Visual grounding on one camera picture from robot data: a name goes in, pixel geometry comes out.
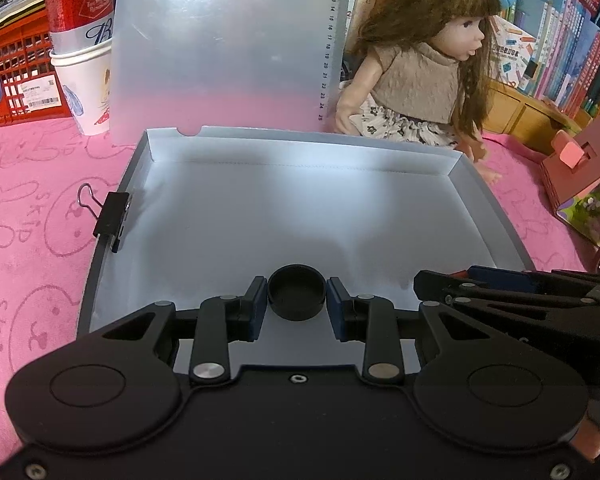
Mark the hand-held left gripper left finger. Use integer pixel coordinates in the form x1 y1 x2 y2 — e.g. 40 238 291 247
87 276 268 386

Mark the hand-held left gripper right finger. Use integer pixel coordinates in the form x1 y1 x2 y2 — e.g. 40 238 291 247
326 276 501 386

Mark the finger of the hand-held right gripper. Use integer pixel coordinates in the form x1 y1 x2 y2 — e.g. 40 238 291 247
452 265 600 286
413 270 600 311

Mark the black round cap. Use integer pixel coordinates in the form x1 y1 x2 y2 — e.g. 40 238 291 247
267 263 327 322

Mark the person's right hand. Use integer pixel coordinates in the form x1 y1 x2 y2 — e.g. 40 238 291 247
575 400 600 463

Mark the pink wooden house model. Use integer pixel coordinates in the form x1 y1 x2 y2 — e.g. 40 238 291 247
539 105 600 261

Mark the wooden bookshelf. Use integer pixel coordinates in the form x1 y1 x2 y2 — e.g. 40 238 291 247
482 80 596 157

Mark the black binder clip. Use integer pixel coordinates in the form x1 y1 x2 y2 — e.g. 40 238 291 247
77 183 132 253

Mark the brown-haired doll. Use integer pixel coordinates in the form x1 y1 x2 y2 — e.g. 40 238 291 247
335 0 503 183

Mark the white box with coloured shapes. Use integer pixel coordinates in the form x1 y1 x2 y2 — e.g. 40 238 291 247
490 15 538 96

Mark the pink rabbit print blanket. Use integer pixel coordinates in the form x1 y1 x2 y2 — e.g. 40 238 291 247
0 115 600 476

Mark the row of shelved books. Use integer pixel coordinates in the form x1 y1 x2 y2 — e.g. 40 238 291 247
347 0 600 121

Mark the white paper cup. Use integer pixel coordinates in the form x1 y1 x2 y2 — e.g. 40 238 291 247
49 37 113 137

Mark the red plastic crate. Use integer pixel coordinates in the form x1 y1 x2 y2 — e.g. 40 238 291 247
0 10 77 131

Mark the red drink can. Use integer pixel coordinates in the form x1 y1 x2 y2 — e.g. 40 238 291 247
44 0 115 56

